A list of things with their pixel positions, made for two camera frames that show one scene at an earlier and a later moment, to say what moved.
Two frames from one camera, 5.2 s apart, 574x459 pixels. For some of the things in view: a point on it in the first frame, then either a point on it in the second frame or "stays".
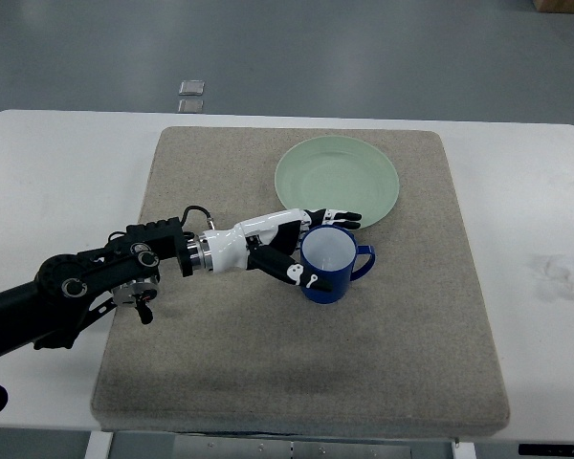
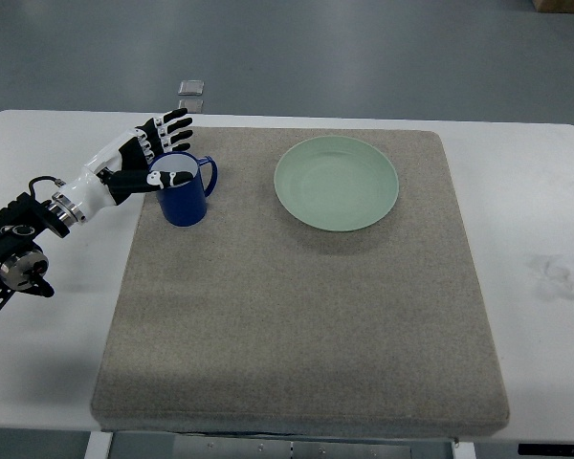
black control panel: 556,449 stays
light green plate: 342,174 stays
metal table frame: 108,445 stays
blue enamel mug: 333,254 -> 184,205
